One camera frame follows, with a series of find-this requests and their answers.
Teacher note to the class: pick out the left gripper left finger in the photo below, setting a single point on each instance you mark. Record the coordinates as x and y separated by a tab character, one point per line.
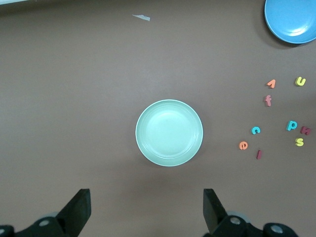
71	217

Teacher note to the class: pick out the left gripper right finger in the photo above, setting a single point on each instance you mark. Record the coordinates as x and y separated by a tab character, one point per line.
217	222

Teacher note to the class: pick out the teal foam letter p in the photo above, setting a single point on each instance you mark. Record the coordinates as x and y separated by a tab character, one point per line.
289	125

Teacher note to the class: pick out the yellow foam letter u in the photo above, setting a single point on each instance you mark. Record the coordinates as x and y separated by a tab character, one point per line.
300	84

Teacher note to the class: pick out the yellow foam letter s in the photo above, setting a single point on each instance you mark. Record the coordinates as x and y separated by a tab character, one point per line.
299	142

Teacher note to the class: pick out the green plate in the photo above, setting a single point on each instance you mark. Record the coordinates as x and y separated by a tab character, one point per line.
169	133

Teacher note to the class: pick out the orange foam letter v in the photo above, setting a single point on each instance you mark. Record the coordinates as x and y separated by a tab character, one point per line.
272	85

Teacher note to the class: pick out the dark red foam letter n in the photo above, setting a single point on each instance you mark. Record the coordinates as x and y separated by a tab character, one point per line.
306	130

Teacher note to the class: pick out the blue plate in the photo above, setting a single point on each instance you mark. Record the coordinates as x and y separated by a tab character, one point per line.
293	19

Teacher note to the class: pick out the dark red foam letter l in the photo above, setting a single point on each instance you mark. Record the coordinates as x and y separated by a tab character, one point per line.
259	154

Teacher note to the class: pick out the brown table cover sheet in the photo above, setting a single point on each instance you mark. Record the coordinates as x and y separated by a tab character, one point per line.
98	74

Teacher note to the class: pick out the red foam letter f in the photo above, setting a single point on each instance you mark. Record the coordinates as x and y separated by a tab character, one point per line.
268	101

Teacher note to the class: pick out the orange foam letter e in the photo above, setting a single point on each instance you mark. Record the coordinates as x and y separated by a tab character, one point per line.
243	146

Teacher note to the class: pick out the teal foam letter c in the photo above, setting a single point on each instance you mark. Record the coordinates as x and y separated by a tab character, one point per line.
252	130

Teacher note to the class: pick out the white paper scrap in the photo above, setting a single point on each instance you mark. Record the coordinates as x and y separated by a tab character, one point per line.
142	17

